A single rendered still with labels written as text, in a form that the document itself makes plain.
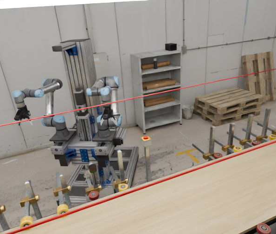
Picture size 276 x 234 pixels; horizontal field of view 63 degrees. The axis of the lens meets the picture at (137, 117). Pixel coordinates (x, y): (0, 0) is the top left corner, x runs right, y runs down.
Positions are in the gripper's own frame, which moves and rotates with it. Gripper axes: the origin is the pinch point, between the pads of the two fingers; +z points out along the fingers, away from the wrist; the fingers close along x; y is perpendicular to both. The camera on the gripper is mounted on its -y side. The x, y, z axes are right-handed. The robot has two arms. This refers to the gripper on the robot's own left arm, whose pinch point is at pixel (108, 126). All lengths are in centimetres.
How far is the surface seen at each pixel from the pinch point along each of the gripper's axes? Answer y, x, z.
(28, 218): -77, 43, 34
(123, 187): -33, -16, 41
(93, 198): -47, 6, 41
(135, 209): -56, -30, 42
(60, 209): -67, 23, 34
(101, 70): 209, 68, -5
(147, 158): -6.5, -34.4, 30.2
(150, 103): 247, -13, 74
